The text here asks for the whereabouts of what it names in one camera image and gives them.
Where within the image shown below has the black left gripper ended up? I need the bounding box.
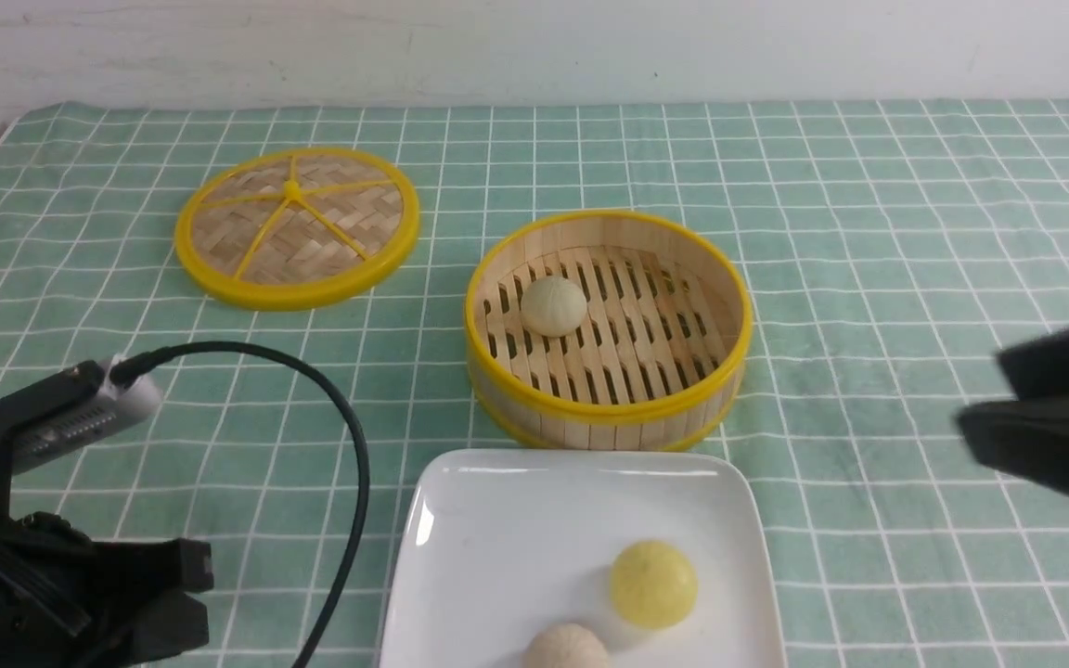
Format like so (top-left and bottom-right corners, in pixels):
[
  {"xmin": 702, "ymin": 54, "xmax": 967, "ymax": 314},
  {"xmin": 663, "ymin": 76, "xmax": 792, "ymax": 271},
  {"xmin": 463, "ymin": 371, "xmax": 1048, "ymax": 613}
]
[{"xmin": 0, "ymin": 512, "xmax": 213, "ymax": 667}]

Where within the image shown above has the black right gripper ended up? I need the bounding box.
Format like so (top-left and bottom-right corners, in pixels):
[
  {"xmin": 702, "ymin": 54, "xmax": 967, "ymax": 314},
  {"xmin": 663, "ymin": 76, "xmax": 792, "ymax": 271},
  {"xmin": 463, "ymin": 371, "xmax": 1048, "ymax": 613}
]
[{"xmin": 955, "ymin": 327, "xmax": 1069, "ymax": 497}]

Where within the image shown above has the yellow steamed bun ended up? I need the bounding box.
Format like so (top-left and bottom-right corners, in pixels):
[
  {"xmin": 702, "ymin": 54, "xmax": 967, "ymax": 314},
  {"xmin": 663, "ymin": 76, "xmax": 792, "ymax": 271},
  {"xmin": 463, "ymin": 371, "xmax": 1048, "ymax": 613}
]
[{"xmin": 608, "ymin": 540, "xmax": 699, "ymax": 631}]

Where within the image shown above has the pale white steamed bun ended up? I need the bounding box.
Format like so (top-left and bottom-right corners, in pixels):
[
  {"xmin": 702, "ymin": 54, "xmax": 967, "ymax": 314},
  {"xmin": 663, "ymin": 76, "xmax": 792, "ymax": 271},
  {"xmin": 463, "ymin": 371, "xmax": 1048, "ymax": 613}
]
[{"xmin": 520, "ymin": 276, "xmax": 588, "ymax": 338}]

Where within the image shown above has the white square plate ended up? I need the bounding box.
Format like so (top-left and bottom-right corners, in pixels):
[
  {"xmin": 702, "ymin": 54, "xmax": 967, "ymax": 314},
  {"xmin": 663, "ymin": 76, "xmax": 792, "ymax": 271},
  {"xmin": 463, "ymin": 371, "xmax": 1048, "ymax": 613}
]
[{"xmin": 379, "ymin": 449, "xmax": 788, "ymax": 667}]

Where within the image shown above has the beige steamed bun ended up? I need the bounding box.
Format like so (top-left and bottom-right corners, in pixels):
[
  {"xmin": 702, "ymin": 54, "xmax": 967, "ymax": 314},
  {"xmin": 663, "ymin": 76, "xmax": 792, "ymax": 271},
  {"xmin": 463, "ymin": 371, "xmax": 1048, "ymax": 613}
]
[{"xmin": 521, "ymin": 624, "xmax": 611, "ymax": 668}]

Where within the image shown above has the yellow-rimmed woven steamer lid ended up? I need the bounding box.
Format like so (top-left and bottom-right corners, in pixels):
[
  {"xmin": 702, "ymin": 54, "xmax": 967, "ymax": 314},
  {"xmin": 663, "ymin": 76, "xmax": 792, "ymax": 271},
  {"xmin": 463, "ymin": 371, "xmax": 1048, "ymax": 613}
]
[{"xmin": 173, "ymin": 147, "xmax": 421, "ymax": 312}]

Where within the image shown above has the yellow-rimmed bamboo steamer basket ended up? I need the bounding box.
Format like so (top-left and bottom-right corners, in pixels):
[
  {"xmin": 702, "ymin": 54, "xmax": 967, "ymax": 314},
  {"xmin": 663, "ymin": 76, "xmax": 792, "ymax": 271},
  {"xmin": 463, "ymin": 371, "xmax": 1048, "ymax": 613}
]
[{"xmin": 464, "ymin": 209, "xmax": 753, "ymax": 452}]

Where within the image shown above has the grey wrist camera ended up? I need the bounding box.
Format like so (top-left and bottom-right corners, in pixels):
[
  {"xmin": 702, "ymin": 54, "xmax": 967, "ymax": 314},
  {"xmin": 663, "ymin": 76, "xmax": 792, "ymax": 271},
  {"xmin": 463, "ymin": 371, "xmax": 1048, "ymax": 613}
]
[{"xmin": 0, "ymin": 355, "xmax": 164, "ymax": 492}]

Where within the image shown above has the black camera cable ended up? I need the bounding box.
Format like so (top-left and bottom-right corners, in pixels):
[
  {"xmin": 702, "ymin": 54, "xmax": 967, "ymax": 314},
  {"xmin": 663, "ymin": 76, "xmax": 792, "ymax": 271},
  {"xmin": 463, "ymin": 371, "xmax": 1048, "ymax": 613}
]
[{"xmin": 111, "ymin": 340, "xmax": 372, "ymax": 668}]

